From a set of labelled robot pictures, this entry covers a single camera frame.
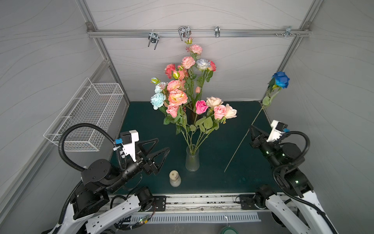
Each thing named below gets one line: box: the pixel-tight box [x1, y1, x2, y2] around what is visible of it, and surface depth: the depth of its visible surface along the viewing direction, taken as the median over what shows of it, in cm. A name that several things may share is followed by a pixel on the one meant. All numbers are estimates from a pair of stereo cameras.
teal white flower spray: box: [150, 77, 169, 115], surface depth 61 cm
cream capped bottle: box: [168, 169, 182, 188], surface depth 75 cm
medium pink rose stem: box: [163, 104, 187, 140], surface depth 60 cm
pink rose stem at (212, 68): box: [204, 60, 217, 84], surface depth 89 cm
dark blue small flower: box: [224, 71, 290, 173], surface depth 56 cm
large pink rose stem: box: [164, 63, 176, 80], surface depth 83 cm
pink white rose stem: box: [193, 104, 227, 154], surface depth 60 cm
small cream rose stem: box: [205, 96, 225, 110], surface depth 65 cm
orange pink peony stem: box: [168, 89, 193, 155], surface depth 57 cm
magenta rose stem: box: [191, 99, 209, 154], surface depth 59 cm
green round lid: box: [221, 226, 240, 234], surface depth 60 cm
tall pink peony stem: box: [181, 37, 203, 103], surface depth 77 cm
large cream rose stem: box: [224, 103, 238, 119], surface depth 62 cm
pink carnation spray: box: [177, 65, 189, 92], surface depth 80 cm
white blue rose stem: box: [195, 58, 211, 100], surface depth 78 cm
